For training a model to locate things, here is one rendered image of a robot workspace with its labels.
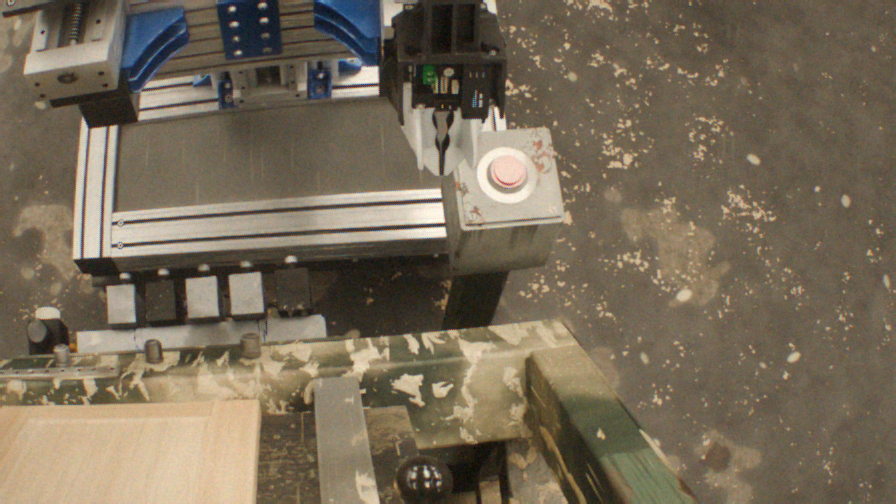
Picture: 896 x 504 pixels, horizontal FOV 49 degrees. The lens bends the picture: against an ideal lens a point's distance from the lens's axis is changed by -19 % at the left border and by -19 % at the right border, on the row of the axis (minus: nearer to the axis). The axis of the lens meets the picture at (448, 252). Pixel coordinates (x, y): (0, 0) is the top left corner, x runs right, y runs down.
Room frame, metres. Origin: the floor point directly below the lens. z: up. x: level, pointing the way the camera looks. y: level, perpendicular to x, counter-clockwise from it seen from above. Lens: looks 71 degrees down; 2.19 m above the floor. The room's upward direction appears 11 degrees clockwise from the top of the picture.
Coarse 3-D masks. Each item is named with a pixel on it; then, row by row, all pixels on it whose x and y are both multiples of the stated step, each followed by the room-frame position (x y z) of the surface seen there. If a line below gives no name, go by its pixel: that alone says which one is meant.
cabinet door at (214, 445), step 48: (0, 432) 0.08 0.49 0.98; (48, 432) 0.10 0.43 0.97; (96, 432) 0.13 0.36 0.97; (144, 432) 0.14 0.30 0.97; (192, 432) 0.16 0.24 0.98; (240, 432) 0.17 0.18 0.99; (0, 480) 0.02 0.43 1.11; (48, 480) 0.04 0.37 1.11; (96, 480) 0.06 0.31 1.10; (144, 480) 0.08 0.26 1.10; (192, 480) 0.09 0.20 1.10; (240, 480) 0.11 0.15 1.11
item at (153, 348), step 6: (150, 342) 0.27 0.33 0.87; (156, 342) 0.27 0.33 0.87; (150, 348) 0.26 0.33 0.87; (156, 348) 0.27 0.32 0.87; (150, 354) 0.26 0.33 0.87; (156, 354) 0.26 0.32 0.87; (162, 354) 0.26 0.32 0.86; (150, 360) 0.25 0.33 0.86; (156, 360) 0.25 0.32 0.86; (162, 360) 0.26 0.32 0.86
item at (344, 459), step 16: (320, 384) 0.26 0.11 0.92; (336, 384) 0.27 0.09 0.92; (352, 384) 0.27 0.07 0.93; (320, 400) 0.23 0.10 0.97; (336, 400) 0.24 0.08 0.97; (352, 400) 0.24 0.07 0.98; (320, 416) 0.21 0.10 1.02; (336, 416) 0.21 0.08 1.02; (352, 416) 0.21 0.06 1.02; (320, 432) 0.18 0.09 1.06; (336, 432) 0.19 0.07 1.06; (352, 432) 0.19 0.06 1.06; (320, 448) 0.16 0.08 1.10; (336, 448) 0.17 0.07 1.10; (352, 448) 0.17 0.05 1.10; (368, 448) 0.17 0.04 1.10; (320, 464) 0.14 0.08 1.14; (336, 464) 0.14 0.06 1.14; (352, 464) 0.15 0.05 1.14; (368, 464) 0.15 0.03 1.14; (320, 480) 0.12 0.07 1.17; (336, 480) 0.12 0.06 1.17; (352, 480) 0.13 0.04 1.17; (368, 480) 0.13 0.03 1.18; (336, 496) 0.10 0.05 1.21; (352, 496) 0.11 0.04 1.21; (368, 496) 0.11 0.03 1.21
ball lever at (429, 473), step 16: (416, 464) 0.11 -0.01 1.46; (432, 464) 0.11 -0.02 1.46; (400, 480) 0.10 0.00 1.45; (416, 480) 0.10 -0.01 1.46; (432, 480) 0.10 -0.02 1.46; (448, 480) 0.10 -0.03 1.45; (400, 496) 0.09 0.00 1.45; (416, 496) 0.09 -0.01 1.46; (432, 496) 0.09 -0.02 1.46; (448, 496) 0.09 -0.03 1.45
